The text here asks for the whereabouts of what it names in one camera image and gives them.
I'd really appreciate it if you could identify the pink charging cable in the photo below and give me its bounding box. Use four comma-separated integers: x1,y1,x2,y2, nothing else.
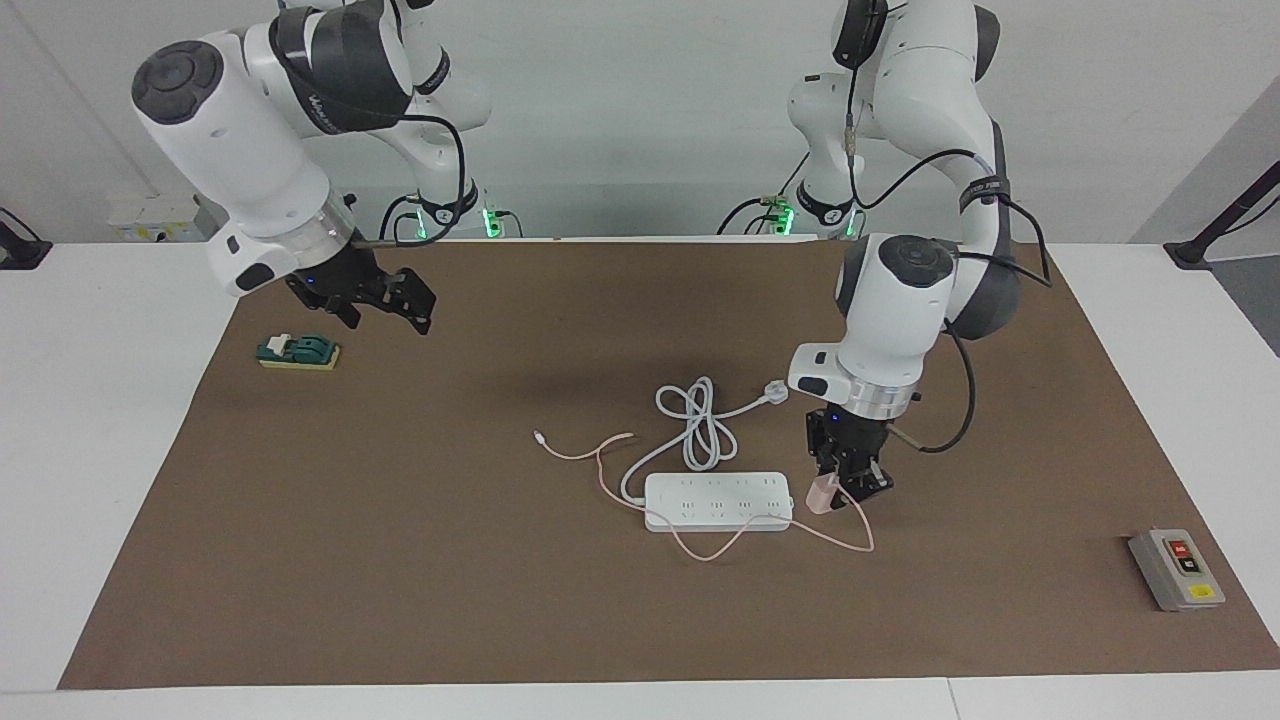
535,430,876,561

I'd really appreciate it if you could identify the white power strip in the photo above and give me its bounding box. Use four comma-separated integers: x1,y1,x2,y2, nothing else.
643,472,794,533

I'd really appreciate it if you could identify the black clamp stand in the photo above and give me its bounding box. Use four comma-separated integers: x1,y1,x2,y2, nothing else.
0,207,53,271
1163,160,1280,271

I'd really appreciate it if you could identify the brown table mat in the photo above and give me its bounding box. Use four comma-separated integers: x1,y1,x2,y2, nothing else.
57,238,1280,691

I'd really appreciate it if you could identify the green knife switch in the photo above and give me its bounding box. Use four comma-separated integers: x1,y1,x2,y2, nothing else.
256,333,342,372

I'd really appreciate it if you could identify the white power cord with plug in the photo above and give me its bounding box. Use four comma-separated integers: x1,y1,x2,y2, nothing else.
620,376,791,506

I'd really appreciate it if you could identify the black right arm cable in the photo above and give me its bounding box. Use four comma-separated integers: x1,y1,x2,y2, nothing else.
270,10,471,251

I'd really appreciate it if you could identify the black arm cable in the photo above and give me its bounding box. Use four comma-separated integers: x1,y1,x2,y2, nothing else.
270,10,471,251
845,60,1053,456

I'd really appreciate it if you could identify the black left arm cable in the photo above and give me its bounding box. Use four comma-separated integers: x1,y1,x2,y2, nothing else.
845,60,1053,456

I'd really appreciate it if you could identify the white wall outlet box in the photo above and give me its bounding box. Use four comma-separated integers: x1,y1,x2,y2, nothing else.
105,195,216,244

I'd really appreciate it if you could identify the black base cable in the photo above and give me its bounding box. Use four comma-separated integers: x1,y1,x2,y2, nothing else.
715,150,811,239

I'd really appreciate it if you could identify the grey on-off switch box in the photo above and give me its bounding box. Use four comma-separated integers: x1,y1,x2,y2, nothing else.
1128,528,1227,613

